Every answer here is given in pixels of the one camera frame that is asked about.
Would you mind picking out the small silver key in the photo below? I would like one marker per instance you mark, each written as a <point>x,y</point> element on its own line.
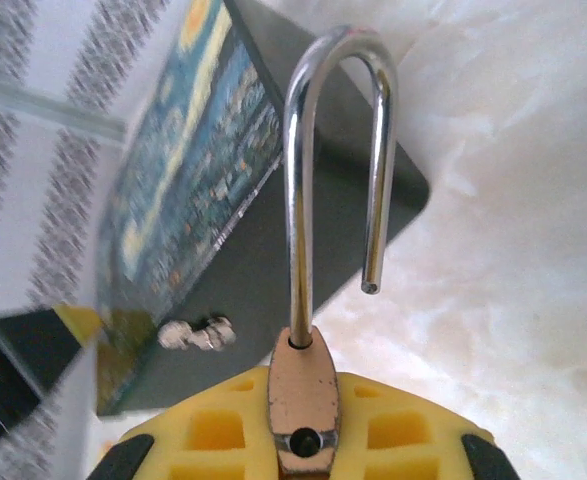
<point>178,335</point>

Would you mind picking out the brass padlock with steel shackle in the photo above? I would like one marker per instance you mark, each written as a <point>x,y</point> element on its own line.
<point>303,380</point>

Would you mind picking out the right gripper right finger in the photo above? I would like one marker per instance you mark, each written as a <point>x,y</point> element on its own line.
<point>403,440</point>

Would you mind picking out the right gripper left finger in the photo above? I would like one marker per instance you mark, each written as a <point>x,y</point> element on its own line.
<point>208,440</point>

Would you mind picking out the starry night print box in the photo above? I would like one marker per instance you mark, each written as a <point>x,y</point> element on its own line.
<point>198,150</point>

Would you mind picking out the aluminium frame post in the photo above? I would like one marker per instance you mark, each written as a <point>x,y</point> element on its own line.
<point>48,107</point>

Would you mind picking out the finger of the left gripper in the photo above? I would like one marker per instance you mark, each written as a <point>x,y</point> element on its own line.
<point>18,365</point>

